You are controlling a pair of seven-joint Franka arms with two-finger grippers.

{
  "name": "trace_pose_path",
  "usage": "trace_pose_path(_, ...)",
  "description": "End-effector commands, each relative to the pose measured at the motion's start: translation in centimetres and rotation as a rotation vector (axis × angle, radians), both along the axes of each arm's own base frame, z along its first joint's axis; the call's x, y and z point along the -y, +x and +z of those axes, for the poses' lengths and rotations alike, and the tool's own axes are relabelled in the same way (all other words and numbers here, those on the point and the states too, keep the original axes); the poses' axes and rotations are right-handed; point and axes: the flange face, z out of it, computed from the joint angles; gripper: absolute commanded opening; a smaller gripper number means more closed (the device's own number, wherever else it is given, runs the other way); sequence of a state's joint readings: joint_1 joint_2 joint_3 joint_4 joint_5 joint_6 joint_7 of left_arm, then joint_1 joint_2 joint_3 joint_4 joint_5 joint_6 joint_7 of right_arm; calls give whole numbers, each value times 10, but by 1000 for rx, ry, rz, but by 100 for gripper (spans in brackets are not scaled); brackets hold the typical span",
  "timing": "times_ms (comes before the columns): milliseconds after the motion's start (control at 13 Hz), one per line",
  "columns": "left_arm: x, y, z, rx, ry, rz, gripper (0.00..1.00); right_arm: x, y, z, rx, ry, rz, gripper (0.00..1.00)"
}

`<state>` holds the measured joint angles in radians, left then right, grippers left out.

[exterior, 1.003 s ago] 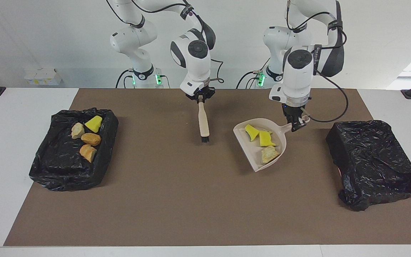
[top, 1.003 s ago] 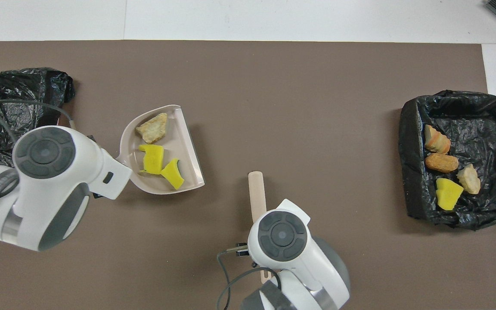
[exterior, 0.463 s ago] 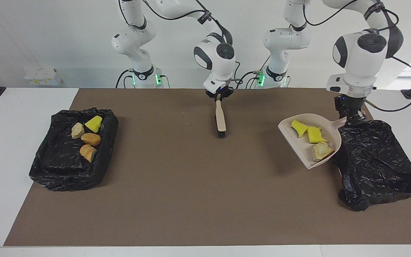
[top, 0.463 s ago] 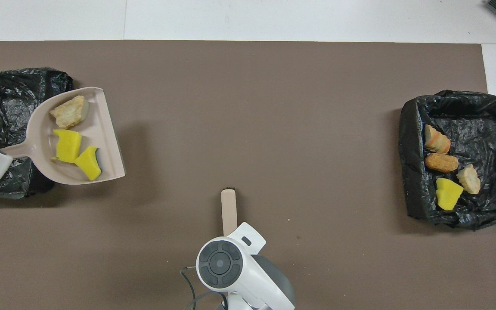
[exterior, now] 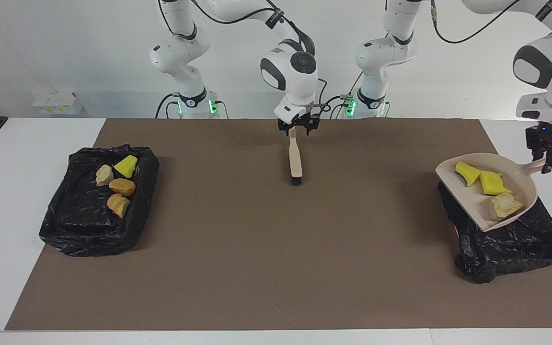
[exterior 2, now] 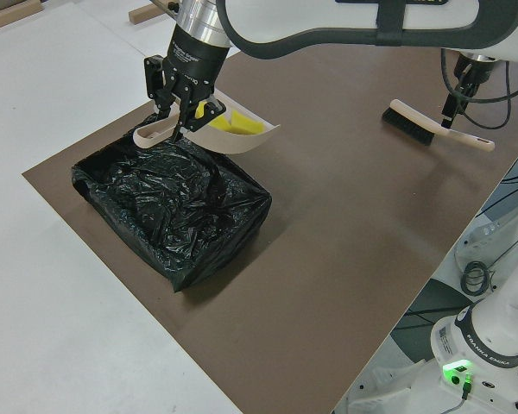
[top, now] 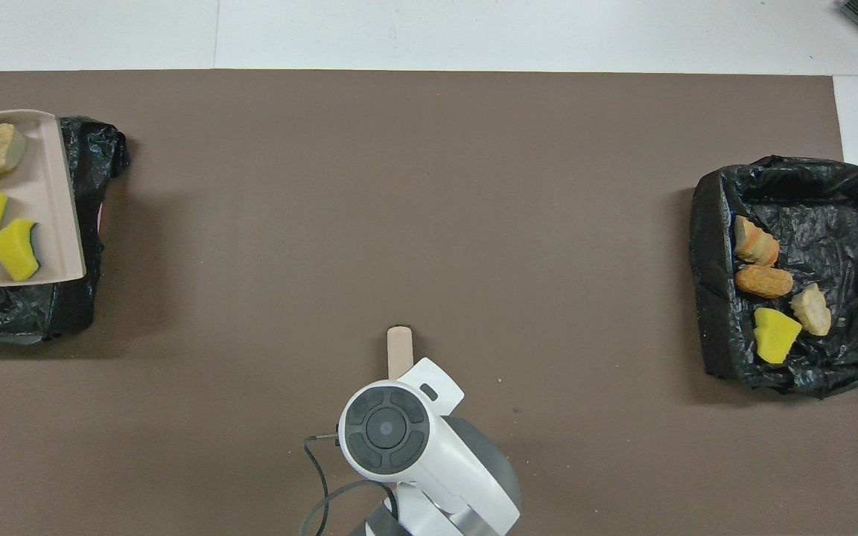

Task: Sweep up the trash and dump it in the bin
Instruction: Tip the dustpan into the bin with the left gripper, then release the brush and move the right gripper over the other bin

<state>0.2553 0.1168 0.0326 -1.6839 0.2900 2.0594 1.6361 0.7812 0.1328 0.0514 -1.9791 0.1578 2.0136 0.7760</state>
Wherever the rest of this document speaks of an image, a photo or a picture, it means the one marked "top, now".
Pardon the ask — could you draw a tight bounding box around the beige hand brush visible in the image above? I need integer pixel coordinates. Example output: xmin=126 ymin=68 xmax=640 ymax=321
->
xmin=387 ymin=325 xmax=415 ymax=382

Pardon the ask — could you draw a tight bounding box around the brown bread roll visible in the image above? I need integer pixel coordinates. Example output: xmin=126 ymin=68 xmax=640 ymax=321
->
xmin=734 ymin=265 xmax=795 ymax=300

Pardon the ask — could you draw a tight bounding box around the beige plastic dustpan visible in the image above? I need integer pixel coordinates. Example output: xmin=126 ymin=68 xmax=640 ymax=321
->
xmin=0 ymin=109 xmax=87 ymax=286

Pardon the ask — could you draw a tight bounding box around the black bag lined bin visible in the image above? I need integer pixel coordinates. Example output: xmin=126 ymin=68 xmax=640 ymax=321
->
xmin=690 ymin=155 xmax=858 ymax=399
xmin=0 ymin=116 xmax=130 ymax=345

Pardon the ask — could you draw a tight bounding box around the brown table mat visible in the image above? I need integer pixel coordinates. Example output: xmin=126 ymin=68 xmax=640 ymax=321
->
xmin=0 ymin=69 xmax=858 ymax=536

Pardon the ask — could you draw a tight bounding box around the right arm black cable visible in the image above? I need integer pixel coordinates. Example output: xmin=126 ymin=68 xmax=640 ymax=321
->
xmin=302 ymin=434 xmax=400 ymax=536

